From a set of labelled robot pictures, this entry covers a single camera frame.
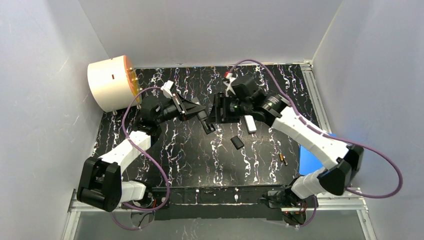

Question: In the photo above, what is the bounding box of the black remote control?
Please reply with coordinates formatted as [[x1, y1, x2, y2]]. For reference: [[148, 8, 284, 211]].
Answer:
[[191, 97, 216, 135]]

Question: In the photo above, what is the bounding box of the white remote control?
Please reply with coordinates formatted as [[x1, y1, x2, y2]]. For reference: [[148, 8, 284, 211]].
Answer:
[[244, 115, 257, 134]]

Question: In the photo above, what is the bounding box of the black battery cover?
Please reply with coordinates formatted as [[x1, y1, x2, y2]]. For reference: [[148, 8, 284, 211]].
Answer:
[[230, 136, 245, 150]]

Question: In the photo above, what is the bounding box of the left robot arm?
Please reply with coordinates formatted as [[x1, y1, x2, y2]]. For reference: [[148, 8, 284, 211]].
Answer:
[[76, 93, 207, 212]]

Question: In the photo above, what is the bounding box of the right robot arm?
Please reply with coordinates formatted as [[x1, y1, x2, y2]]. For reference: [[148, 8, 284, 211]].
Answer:
[[206, 73, 364, 201]]

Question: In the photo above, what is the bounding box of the white cylinder with orange lid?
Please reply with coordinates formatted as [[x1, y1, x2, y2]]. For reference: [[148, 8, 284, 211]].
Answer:
[[87, 55, 142, 113]]

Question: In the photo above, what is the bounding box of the blue sheet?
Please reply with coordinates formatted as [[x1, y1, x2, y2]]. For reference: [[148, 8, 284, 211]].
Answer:
[[295, 132, 339, 175]]

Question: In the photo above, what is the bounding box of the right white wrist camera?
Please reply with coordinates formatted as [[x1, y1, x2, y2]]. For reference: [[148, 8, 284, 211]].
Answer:
[[223, 72, 237, 97]]

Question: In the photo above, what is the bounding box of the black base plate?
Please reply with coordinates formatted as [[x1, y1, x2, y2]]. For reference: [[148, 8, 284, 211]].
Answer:
[[120, 185, 319, 222]]

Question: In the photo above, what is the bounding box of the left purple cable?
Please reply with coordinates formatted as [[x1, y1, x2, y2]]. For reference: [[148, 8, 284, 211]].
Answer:
[[110, 86, 172, 231]]

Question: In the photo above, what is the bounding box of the purple cable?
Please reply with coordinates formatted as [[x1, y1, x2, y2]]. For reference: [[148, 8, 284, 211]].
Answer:
[[228, 59, 404, 229], [110, 86, 172, 231]]

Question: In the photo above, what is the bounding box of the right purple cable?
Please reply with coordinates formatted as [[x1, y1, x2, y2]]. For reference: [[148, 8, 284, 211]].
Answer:
[[228, 59, 404, 229]]

